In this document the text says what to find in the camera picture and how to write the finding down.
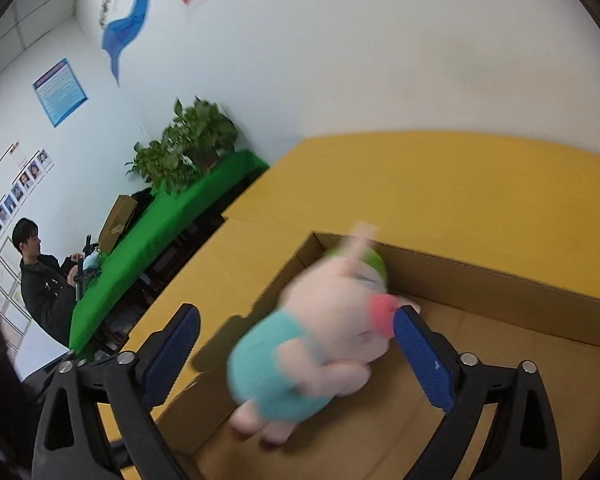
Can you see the blue wall poster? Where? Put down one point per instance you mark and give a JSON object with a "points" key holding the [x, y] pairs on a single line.
{"points": [[60, 92]]}

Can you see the pink pig plush toy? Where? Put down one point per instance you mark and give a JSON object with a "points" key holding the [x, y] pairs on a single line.
{"points": [[320, 330]]}

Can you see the wall photo chart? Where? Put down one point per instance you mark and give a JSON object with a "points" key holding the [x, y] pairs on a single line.
{"points": [[10, 200]]}

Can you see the dark cloth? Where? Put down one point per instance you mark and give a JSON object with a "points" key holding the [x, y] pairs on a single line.
{"points": [[0, 375]]}

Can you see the green table cloth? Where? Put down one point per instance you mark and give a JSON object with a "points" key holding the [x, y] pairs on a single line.
{"points": [[145, 240]]}

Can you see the small brown cardboard box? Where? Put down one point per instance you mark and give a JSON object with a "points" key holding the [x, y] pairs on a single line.
{"points": [[116, 222]]}

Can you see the green potted plant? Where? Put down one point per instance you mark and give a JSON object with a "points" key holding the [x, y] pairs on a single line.
{"points": [[162, 165], [202, 130]]}

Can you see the blue ribbon wall decoration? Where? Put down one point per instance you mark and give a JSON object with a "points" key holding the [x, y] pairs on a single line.
{"points": [[125, 30]]}

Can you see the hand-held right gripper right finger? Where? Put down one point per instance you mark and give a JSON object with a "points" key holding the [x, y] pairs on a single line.
{"points": [[425, 360]]}

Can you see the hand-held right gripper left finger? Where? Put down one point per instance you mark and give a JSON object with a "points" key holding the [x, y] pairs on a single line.
{"points": [[172, 355]]}

